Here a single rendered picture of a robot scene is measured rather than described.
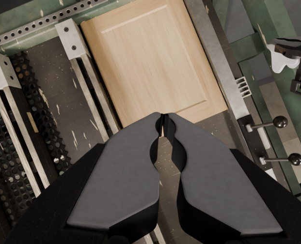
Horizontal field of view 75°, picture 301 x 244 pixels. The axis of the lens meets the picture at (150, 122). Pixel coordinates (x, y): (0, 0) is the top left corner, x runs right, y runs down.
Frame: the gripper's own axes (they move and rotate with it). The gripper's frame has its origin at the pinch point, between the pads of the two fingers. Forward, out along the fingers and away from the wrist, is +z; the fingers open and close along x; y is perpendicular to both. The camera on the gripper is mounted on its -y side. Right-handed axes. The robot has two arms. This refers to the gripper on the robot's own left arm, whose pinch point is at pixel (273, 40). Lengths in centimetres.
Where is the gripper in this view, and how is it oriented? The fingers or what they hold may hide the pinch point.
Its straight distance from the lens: 50.0
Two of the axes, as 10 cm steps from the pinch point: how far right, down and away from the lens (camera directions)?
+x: 9.4, -3.0, 1.5
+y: 1.8, 8.3, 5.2
